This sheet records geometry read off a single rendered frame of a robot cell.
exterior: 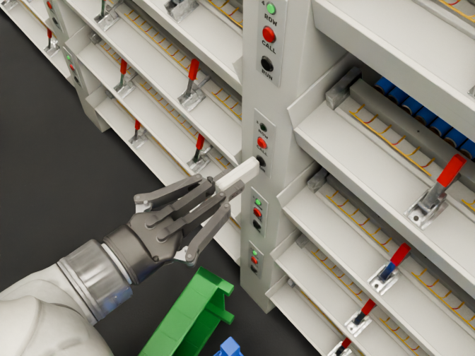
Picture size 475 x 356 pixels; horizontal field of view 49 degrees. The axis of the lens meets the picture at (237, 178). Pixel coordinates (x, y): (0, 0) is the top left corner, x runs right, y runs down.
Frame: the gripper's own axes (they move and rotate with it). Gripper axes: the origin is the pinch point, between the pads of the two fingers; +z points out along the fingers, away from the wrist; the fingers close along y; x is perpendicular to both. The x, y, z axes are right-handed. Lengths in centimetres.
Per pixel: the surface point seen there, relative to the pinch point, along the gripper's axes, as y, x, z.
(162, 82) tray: -27.9, -7.1, 6.1
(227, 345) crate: 15.2, -8.6, -14.7
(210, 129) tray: -13.8, -7.1, 6.0
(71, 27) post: -65, -19, 6
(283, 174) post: 4.2, 1.0, 4.8
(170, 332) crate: 0.1, -36.7, -16.6
